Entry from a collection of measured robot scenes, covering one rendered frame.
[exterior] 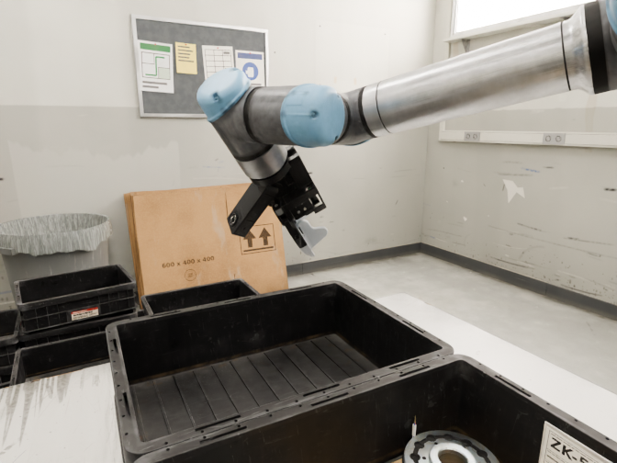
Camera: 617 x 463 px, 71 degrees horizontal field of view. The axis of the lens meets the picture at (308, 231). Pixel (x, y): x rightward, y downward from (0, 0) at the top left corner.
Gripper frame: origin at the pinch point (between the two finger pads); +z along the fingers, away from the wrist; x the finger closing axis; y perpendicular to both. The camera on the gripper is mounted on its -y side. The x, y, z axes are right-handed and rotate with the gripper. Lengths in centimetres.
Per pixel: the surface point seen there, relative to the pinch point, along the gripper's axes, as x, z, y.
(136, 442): -36.0, -26.1, -19.4
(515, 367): -25, 41, 26
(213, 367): -16.7, -2.5, -21.6
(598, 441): -50, -11, 17
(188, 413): -25.8, -9.1, -23.3
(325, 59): 255, 104, 69
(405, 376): -35.9, -10.5, 4.8
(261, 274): 153, 169, -51
